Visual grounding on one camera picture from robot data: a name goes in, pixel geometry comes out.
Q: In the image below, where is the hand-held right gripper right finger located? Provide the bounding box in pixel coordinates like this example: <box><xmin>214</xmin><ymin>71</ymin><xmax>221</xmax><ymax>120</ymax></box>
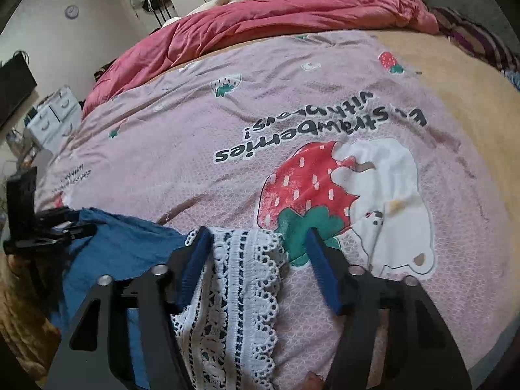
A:
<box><xmin>305</xmin><ymin>227</ymin><xmax>474</xmax><ymax>390</ymax></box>

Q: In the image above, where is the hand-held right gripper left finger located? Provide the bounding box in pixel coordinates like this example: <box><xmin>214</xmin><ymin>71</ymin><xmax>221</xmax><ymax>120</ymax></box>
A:
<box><xmin>45</xmin><ymin>225</ymin><xmax>212</xmax><ymax>390</ymax></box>

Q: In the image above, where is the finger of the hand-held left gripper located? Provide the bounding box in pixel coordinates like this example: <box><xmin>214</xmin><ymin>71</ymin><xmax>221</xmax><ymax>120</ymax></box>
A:
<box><xmin>36</xmin><ymin>207</ymin><xmax>81</xmax><ymax>229</ymax></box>
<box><xmin>8</xmin><ymin>223</ymin><xmax>98</xmax><ymax>255</ymax></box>

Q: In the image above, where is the blue denim pants lace hem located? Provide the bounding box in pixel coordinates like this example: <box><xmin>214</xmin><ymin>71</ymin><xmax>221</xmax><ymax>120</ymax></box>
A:
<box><xmin>53</xmin><ymin>207</ymin><xmax>291</xmax><ymax>390</ymax></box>

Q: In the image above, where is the white drawer cabinet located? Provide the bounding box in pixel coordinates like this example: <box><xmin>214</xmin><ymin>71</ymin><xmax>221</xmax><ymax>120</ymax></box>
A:
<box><xmin>25</xmin><ymin>85</ymin><xmax>83</xmax><ymax>152</ymax></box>

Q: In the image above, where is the fluffy tan rug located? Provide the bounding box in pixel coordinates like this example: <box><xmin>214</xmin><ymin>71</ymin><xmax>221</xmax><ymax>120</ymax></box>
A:
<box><xmin>0</xmin><ymin>252</ymin><xmax>61</xmax><ymax>379</ymax></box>

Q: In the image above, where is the black television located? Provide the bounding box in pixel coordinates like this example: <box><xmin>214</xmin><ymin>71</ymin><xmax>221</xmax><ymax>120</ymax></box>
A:
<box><xmin>0</xmin><ymin>51</ymin><xmax>38</xmax><ymax>128</ymax></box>

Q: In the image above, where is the pink strawberry print blanket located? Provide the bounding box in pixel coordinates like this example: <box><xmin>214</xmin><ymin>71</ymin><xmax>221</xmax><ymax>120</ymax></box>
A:
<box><xmin>38</xmin><ymin>30</ymin><xmax>500</xmax><ymax>390</ymax></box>

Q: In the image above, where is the tan bed sheet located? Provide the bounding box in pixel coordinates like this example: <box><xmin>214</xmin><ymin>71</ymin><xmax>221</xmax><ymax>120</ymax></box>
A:
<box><xmin>374</xmin><ymin>28</ymin><xmax>520</xmax><ymax>261</ymax></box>

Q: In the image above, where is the pink comforter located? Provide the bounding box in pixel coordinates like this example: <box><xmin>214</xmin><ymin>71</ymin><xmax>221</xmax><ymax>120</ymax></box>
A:
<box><xmin>81</xmin><ymin>0</ymin><xmax>440</xmax><ymax>120</ymax></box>

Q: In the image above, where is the purple striped cloth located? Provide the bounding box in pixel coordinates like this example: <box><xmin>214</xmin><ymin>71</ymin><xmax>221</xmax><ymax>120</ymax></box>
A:
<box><xmin>430</xmin><ymin>7</ymin><xmax>520</xmax><ymax>74</ymax></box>

